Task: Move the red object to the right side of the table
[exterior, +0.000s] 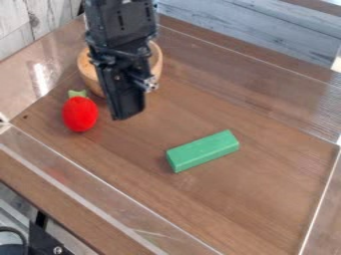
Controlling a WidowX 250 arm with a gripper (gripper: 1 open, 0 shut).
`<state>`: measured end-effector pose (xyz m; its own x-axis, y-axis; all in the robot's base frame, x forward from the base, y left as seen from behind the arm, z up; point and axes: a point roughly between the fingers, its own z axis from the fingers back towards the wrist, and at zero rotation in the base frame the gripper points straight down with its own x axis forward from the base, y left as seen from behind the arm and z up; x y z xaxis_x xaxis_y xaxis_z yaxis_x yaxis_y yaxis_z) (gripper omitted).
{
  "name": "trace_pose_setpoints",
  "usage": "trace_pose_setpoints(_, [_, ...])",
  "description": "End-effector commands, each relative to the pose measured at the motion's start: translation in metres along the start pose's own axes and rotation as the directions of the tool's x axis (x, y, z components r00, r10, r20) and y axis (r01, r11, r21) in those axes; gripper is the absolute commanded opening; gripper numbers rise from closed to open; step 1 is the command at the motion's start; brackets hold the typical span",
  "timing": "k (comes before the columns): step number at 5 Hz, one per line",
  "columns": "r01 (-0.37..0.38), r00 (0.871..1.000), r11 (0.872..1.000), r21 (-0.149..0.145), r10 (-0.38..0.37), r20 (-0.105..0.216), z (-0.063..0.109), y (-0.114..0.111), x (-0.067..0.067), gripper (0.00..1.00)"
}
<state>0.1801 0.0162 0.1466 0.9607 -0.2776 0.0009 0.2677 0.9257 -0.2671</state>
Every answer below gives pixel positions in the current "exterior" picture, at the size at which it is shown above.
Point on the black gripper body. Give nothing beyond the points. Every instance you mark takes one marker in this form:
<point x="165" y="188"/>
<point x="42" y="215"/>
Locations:
<point x="120" y="26"/>

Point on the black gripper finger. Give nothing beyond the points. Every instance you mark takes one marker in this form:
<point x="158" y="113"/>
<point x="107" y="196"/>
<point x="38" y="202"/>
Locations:
<point x="138" y="97"/>
<point x="116" y="89"/>

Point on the red felt strawberry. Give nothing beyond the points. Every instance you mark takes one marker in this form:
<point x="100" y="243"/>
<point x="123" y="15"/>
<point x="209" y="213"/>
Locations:
<point x="79" y="111"/>

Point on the wooden bowl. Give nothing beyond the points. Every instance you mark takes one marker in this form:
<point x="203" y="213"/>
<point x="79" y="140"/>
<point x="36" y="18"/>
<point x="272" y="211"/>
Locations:
<point x="88" y="72"/>

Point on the green rectangular block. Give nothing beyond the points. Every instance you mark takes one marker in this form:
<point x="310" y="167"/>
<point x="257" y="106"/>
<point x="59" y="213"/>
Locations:
<point x="202" y="150"/>

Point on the clear acrylic enclosure wall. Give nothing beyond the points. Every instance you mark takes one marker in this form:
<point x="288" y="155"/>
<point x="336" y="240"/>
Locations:
<point x="103" y="181"/>

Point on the black clamp mount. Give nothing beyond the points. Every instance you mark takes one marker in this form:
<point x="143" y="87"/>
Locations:
<point x="36" y="241"/>

